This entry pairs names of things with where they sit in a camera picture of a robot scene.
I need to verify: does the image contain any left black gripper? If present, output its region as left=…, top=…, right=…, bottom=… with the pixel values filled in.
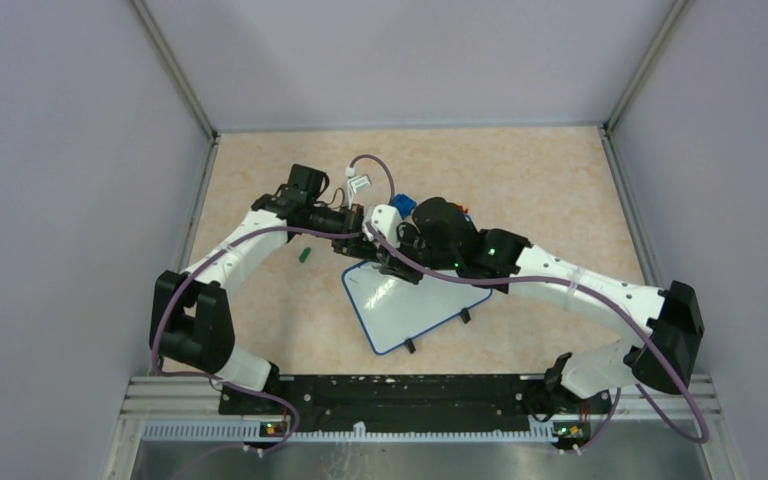
left=306, top=202, right=382, bottom=263

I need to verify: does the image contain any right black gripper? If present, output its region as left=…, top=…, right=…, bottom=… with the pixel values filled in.
left=378, top=223, right=460, bottom=285

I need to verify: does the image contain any green marker cap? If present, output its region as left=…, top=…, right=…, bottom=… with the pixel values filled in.
left=298, top=247, right=312, bottom=263

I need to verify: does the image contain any blue-framed whiteboard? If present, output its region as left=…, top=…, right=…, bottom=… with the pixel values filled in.
left=341, top=262, right=493, bottom=356

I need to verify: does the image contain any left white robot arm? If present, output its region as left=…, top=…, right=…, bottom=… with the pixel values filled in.
left=148, top=164, right=377, bottom=414

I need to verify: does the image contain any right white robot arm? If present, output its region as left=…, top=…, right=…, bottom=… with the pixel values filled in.
left=363, top=197, right=705, bottom=412

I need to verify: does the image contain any blue toy car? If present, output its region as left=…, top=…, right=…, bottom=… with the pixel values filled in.
left=390, top=194, right=417, bottom=219

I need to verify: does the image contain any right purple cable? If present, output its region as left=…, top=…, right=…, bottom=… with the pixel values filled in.
left=365, top=221, right=711, bottom=455

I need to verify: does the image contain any purple cable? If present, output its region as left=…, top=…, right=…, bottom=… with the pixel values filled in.
left=150, top=153, right=399, bottom=458
left=365, top=221, right=711, bottom=455

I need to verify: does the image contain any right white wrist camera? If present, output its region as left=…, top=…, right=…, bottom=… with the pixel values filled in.
left=362, top=204, right=402, bottom=247

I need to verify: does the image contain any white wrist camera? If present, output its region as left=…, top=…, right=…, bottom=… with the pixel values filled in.
left=345, top=166, right=372, bottom=206
left=362, top=204, right=402, bottom=247

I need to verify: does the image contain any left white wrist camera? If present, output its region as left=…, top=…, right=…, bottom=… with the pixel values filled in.
left=345, top=166, right=372, bottom=206

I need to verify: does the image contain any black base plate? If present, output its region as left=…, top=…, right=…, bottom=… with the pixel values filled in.
left=263, top=374, right=614, bottom=417

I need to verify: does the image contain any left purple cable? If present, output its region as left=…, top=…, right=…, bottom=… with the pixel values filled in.
left=150, top=153, right=399, bottom=458

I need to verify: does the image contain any aluminium frame rail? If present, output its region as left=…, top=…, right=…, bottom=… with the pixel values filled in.
left=104, top=375, right=733, bottom=479

